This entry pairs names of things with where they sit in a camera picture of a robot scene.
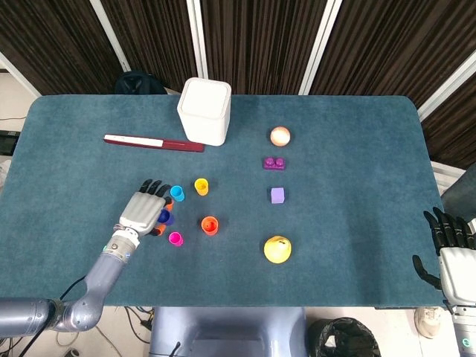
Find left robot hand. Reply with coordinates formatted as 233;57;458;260
118;178;176;237

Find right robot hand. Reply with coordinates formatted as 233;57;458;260
411;206;476;306

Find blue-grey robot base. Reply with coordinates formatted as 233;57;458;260
149;306;308;357

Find white sneaker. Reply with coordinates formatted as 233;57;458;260
414;306;442;339

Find orange plastic cup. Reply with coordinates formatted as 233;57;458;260
201;215;220;237

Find red and white flat stick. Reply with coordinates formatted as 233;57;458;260
103;134;206;153

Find white square bin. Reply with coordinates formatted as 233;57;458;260
176;77;232;147

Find black backpack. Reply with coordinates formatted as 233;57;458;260
114;71;167;95

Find teal tablecloth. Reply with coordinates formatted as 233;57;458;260
0;94;462;309

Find black trash bag bin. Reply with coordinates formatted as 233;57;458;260
308;316;381;357

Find magenta building brick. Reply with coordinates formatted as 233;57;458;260
263;156;287;172

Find yellow toy pear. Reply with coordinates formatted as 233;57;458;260
263;235;293;265

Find black box on floor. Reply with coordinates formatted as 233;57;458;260
0;129;19;156

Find peach coloured ball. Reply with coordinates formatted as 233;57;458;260
270;126;292;147

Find dark brown pleated curtain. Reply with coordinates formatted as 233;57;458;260
0;0;476;170

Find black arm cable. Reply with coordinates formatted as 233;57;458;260
59;275;87;300

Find black floor cables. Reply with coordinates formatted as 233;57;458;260
124;306;154;332

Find white partition post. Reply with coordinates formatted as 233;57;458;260
416;59;476;122
185;0;208;80
89;0;132;72
0;51;42;97
298;0;343;96

